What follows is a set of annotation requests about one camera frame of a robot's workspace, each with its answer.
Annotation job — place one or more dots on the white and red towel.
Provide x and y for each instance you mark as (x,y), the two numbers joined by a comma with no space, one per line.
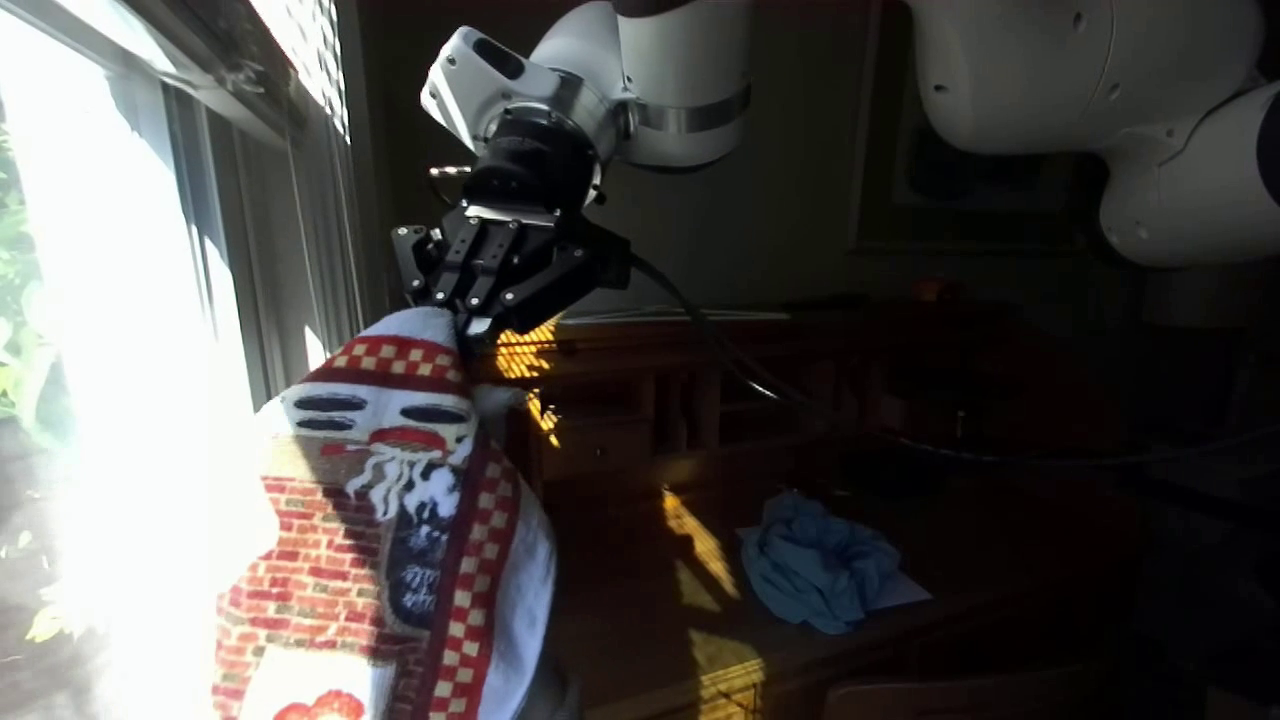
(402,535)

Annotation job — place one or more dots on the green tree foliage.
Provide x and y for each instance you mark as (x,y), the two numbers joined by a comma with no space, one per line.
(20,385)

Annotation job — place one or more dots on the wooden desk with hutch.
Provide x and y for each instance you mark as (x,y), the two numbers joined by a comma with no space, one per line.
(802,424)

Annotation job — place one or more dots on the window with frame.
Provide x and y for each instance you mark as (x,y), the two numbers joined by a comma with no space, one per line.
(147,264)

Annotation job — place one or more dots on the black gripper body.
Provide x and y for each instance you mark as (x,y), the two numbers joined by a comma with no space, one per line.
(526,187)

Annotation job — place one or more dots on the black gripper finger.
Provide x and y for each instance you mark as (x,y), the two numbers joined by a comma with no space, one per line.
(424,264)
(522,307)

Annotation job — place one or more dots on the blue cloth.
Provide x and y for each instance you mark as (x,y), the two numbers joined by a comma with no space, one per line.
(825,560)

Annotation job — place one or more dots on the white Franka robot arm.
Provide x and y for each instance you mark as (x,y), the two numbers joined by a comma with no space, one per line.
(1013,92)

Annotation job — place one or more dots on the window blind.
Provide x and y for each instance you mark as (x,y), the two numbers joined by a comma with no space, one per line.
(311,52)

